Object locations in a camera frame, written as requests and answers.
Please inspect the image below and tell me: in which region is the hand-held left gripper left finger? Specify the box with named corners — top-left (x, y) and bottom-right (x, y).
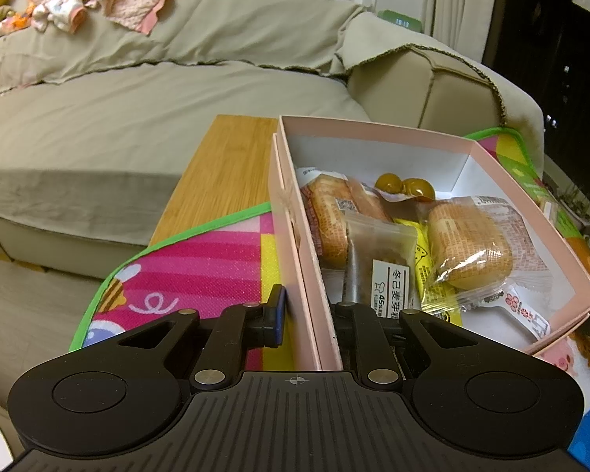
top-left (118, 282), bottom-right (289, 389)

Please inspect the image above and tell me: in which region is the yellow snack packet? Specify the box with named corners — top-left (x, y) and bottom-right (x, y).
top-left (393, 216), bottom-right (473, 325)

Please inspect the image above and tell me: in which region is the cream curtain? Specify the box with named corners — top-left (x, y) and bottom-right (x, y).
top-left (423, 0), bottom-right (505, 67)

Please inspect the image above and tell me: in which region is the pink cardboard box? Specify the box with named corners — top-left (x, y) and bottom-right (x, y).
top-left (278, 114), bottom-right (590, 372)

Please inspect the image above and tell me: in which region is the brown cake packet white label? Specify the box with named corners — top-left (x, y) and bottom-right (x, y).
top-left (343, 212), bottom-right (421, 313)

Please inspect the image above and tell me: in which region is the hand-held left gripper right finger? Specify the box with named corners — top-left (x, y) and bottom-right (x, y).
top-left (332, 301), bottom-right (478, 387)

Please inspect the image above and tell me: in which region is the wooden table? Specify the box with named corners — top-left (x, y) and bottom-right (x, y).
top-left (149, 114), bottom-right (281, 247)

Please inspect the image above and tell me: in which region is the beige sofa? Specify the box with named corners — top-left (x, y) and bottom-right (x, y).
top-left (0, 0), bottom-right (544, 276)

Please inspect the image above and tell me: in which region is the green digital clock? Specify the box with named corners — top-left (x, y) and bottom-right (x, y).
top-left (378, 10), bottom-right (424, 34)

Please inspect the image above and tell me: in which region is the pink knit garment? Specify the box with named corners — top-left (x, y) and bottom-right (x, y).
top-left (103, 0), bottom-right (200, 35)

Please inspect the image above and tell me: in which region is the floral white baby garment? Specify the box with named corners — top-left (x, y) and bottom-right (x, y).
top-left (32, 0), bottom-right (87, 35)

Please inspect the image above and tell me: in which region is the clear bread packet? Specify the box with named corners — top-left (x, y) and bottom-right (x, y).
top-left (423, 195), bottom-right (551, 301)

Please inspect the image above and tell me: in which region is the beige sofa cover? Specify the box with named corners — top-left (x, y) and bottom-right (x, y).
top-left (0, 0), bottom-right (544, 158)

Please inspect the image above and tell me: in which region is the white packet red round label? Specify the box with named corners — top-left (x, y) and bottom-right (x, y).
top-left (465, 282), bottom-right (551, 340)

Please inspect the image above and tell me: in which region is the orange patterned cloth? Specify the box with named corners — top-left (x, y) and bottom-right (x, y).
top-left (0, 12), bottom-right (33, 35)

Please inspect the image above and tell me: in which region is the large bread packet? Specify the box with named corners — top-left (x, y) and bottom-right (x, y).
top-left (297, 167), bottom-right (394, 269)

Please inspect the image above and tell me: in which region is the dark glass window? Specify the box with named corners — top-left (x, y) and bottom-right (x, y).
top-left (482, 0), bottom-right (590, 217)

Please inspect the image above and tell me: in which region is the colourful play mat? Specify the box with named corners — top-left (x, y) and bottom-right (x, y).
top-left (69, 128), bottom-right (590, 472)

